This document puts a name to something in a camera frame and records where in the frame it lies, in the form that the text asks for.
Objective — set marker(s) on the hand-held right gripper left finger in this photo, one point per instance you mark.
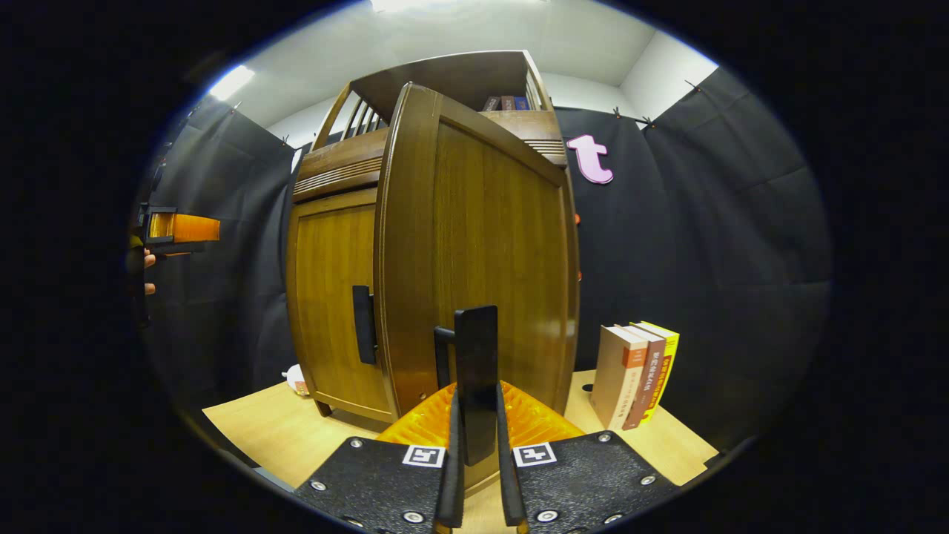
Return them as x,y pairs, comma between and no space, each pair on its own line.
449,482

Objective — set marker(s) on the large ceiling light panel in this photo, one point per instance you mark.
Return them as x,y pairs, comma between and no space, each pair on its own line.
445,4

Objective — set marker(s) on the wooden double-door shoe cabinet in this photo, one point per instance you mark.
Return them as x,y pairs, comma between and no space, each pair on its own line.
341,159

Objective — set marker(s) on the white crumpled packet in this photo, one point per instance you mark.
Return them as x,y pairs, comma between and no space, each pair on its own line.
296,380

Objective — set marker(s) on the wooden shoe cabinet door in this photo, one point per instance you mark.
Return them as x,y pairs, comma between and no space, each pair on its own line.
489,222
330,297

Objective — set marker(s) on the black backdrop cloth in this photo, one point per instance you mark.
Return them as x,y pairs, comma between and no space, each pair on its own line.
726,237

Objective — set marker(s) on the beige book with orange band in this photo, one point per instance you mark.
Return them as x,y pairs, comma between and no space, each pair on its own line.
612,378

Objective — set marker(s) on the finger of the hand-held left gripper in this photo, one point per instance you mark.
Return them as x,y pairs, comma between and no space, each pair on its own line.
189,228

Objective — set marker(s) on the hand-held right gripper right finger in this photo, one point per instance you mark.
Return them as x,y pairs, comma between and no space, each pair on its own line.
508,482

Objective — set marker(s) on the brown book with white spine text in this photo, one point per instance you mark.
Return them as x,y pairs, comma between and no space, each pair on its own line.
649,378

